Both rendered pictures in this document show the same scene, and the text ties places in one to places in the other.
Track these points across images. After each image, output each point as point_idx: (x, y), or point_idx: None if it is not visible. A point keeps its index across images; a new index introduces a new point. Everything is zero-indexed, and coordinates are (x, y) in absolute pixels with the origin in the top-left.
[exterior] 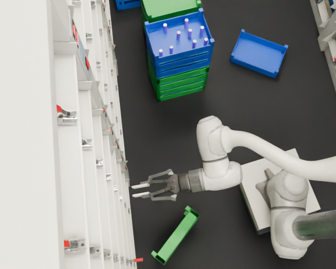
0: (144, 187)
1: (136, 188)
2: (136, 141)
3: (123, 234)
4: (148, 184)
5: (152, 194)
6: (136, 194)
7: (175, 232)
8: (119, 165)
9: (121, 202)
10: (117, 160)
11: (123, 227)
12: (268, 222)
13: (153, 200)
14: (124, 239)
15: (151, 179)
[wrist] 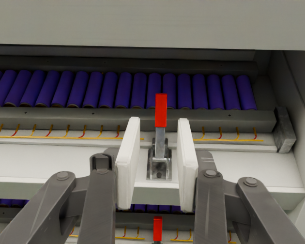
0: (179, 184)
1: (177, 150)
2: None
3: (23, 169)
4: (185, 170)
5: (103, 180)
6: (134, 124)
7: None
8: (293, 190)
9: (142, 178)
10: None
11: (46, 172)
12: None
13: (46, 183)
14: (3, 168)
15: (230, 197)
